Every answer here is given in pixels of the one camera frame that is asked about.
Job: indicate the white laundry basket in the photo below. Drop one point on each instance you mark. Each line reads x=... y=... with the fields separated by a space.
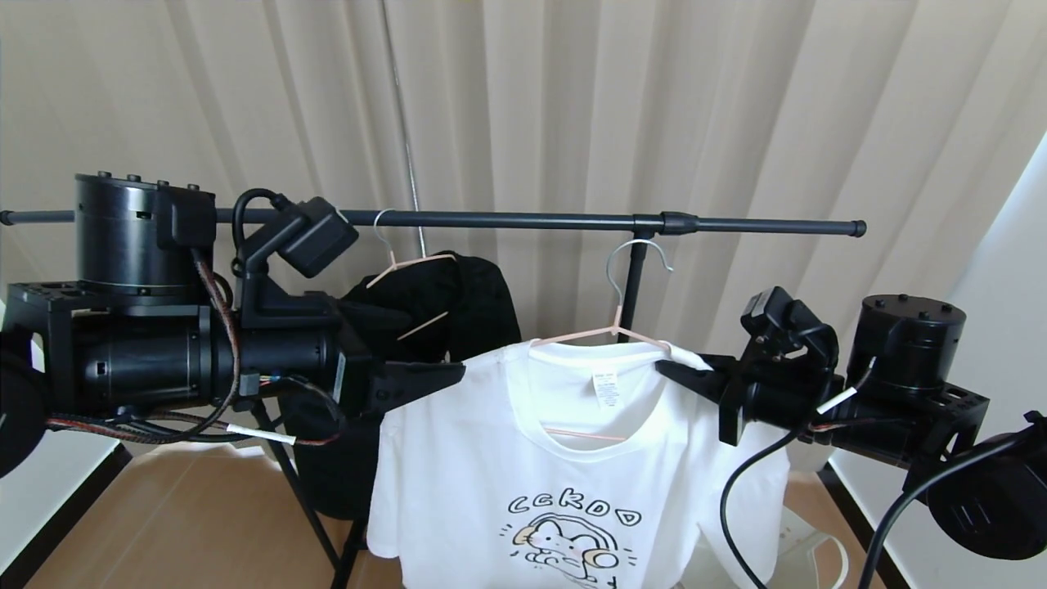
x=806 y=540

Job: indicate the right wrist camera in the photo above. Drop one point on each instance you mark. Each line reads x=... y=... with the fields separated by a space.
x=777 y=315

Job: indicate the white garment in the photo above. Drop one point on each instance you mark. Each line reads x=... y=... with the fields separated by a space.
x=491 y=458

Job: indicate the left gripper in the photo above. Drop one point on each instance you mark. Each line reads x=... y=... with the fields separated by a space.
x=286 y=360

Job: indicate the black clothes rack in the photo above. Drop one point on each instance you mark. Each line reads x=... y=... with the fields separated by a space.
x=532 y=220

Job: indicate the pink clothes hanger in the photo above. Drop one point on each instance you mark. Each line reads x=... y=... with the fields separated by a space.
x=393 y=263
x=616 y=319

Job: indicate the beige curtain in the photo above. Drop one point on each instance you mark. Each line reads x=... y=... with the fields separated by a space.
x=654 y=106

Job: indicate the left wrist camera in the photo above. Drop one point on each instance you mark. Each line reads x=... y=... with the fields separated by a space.
x=315 y=237

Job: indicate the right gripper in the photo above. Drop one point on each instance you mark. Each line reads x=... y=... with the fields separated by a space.
x=785 y=401

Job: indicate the black shorts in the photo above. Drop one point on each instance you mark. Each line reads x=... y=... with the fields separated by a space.
x=483 y=303

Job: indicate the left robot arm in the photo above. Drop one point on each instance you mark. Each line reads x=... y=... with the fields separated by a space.
x=139 y=237

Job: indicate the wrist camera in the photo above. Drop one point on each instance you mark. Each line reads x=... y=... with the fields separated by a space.
x=777 y=315
x=315 y=237

